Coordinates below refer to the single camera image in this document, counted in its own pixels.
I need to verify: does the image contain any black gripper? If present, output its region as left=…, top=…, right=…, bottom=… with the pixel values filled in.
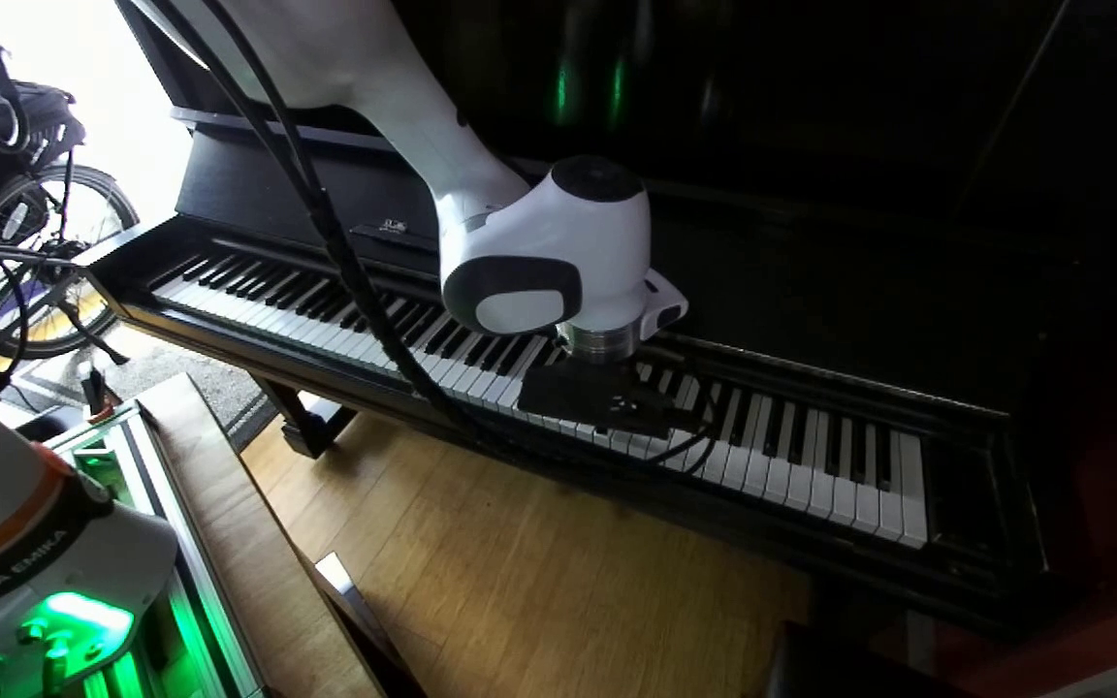
left=516, top=346, right=700, bottom=434

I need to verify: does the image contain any white robot base with green light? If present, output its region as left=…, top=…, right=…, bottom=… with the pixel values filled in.
left=0, top=401, right=265, bottom=698

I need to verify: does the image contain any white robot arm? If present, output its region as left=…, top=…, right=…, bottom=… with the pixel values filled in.
left=148, top=0, right=686, bottom=434

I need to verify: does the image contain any black upright piano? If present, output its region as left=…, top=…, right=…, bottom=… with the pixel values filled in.
left=91, top=0, right=1117, bottom=642

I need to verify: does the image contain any wooden board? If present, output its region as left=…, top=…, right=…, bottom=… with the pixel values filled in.
left=139, top=377, right=385, bottom=698

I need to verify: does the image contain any bicycle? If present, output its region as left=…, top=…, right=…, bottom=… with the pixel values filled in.
left=0, top=47, right=139, bottom=361

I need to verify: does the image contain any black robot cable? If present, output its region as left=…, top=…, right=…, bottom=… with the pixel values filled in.
left=113, top=0, right=724, bottom=472

